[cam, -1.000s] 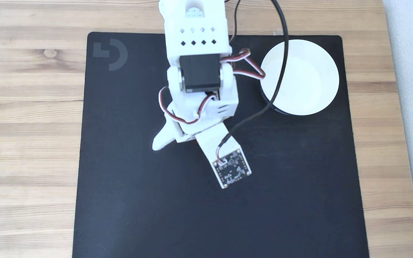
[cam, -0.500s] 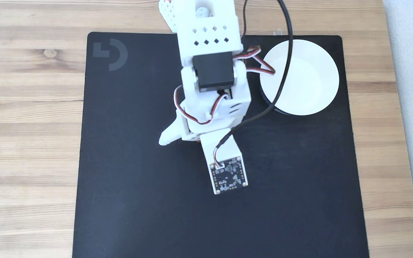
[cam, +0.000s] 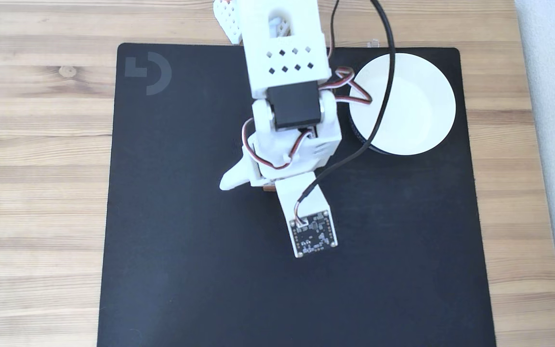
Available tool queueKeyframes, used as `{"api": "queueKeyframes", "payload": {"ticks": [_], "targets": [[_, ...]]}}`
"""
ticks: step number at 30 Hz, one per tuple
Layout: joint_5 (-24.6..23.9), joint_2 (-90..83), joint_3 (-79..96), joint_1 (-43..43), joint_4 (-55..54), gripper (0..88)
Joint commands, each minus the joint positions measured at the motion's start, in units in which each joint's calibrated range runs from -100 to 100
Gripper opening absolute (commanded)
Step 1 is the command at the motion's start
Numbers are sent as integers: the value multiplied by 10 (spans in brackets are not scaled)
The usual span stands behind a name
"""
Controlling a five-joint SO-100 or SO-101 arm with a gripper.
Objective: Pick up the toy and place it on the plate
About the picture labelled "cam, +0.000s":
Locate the white camera mount with board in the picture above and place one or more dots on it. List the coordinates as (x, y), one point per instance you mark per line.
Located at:
(318, 205)

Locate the orange-brown toy block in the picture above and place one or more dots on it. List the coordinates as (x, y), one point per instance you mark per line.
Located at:
(270, 188)

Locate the small clear plastic piece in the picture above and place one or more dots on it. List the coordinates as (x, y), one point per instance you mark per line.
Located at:
(373, 43)

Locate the white round plate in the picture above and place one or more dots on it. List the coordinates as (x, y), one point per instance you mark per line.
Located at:
(417, 106)

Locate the black desk mat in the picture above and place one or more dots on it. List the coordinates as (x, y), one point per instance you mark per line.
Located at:
(186, 241)

